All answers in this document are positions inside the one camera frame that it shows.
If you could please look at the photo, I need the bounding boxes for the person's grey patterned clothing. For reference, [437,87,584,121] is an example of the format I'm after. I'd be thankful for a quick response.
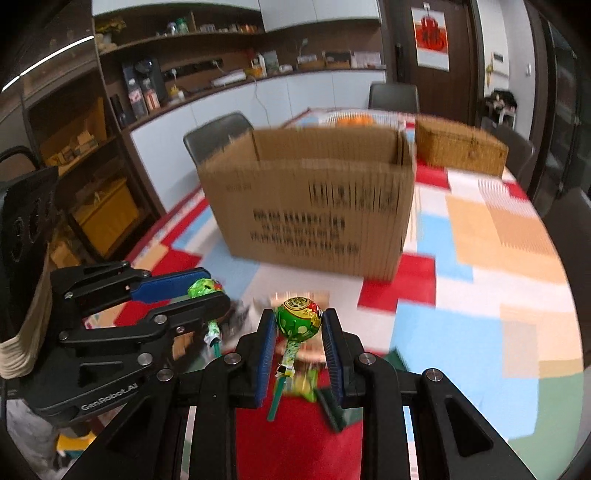
[0,392,107,472]

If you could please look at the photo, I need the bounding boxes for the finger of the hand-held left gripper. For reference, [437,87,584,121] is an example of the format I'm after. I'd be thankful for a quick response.
[50,261,208,320]
[58,294,232,357]

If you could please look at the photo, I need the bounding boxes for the white lower cabinets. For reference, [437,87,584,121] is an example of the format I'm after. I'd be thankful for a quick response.
[129,69,387,217]

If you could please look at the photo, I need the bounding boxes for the glass sliding door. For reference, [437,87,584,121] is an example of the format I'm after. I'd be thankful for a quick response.
[538,9,591,204]

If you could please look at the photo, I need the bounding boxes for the light green snack packet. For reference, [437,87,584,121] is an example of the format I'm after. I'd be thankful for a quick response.
[277,364,319,402]

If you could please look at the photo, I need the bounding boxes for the wooden wall shelf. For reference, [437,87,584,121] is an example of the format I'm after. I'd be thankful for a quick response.
[95,16,266,55]

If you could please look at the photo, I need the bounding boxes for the dark display cabinet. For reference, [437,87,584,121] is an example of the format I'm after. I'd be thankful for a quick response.
[0,28,158,278]

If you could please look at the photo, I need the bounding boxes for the red and white wall poster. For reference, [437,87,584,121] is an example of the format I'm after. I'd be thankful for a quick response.
[412,4,450,71]

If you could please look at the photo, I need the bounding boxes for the white shoe rack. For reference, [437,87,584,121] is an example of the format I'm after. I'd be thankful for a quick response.
[485,104,515,130]

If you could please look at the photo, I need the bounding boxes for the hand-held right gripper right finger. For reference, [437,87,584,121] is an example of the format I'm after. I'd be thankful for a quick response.
[321,308,532,480]

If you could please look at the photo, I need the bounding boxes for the cardboard box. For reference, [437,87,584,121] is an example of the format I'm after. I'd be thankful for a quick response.
[196,126,416,282]

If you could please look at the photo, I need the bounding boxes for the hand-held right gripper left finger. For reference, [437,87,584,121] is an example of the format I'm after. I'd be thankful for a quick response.
[60,308,278,480]

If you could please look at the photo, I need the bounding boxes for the patchwork tablecloth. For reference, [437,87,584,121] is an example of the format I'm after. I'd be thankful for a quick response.
[92,107,585,480]

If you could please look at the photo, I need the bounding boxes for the white cable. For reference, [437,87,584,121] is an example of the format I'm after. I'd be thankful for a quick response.
[249,76,271,125]

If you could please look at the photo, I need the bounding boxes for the yellow crate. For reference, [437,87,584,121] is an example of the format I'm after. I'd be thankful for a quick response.
[69,178,140,259]

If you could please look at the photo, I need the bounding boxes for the black coffee machine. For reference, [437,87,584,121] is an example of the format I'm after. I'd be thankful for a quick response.
[122,58,168,118]

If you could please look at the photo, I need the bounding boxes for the green lollipop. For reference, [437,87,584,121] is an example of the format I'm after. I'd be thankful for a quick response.
[267,295,323,422]
[187,278,227,360]

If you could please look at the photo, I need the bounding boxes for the grey dining chair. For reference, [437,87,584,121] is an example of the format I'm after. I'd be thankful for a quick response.
[184,113,254,167]
[368,82,420,112]
[482,117,536,185]
[538,187,591,296]

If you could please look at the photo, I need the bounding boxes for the wicker box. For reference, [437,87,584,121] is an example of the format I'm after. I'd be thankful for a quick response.
[414,115,509,177]

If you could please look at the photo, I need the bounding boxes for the white upper cabinets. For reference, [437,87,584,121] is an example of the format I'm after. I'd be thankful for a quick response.
[91,0,384,34]

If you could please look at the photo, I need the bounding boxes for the white fruit basket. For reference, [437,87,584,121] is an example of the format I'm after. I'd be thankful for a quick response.
[318,110,407,130]

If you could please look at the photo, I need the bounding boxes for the dark brown door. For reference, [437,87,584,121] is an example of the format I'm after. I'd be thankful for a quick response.
[383,0,485,125]

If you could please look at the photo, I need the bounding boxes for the white cabinets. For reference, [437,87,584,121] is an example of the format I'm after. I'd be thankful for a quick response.
[129,69,387,217]
[91,0,384,34]

